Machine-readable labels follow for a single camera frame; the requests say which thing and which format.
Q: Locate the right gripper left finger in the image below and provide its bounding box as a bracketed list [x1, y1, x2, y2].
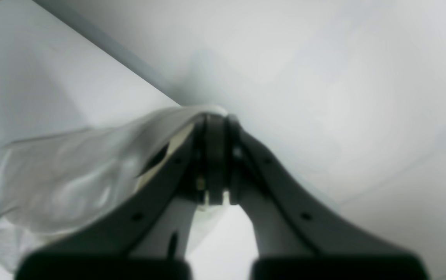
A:
[16, 114, 223, 280]

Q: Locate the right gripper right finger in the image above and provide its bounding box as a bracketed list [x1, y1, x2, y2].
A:
[226, 115, 428, 280]

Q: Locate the white printed T-shirt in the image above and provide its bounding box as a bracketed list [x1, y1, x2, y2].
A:
[0, 105, 228, 280]

